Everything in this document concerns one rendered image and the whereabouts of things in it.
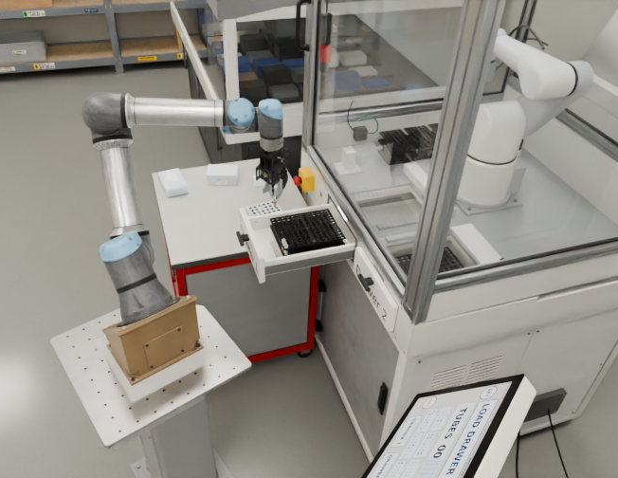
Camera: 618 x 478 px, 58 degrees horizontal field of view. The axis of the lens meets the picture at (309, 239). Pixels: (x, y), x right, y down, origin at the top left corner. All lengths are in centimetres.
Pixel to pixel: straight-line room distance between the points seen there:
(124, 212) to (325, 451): 128
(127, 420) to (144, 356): 17
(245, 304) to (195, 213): 42
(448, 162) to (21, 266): 263
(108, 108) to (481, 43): 99
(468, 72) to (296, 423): 172
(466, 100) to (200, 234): 126
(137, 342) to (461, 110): 102
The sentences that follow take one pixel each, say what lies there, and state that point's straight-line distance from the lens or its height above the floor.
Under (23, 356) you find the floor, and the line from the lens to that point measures 295.
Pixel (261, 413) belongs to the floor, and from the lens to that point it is 252.
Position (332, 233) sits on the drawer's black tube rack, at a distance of 193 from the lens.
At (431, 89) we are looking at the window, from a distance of 135.
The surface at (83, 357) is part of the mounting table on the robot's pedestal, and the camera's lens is 182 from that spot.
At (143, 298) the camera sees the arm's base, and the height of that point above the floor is 100.
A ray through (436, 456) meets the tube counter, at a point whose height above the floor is 111.
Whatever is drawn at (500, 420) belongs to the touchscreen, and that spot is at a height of 120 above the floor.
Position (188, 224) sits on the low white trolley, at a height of 76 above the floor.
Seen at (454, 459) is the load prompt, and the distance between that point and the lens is 114.
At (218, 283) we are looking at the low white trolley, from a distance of 217.
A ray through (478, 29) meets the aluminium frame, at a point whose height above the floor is 176.
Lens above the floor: 210
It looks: 39 degrees down
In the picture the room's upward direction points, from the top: 3 degrees clockwise
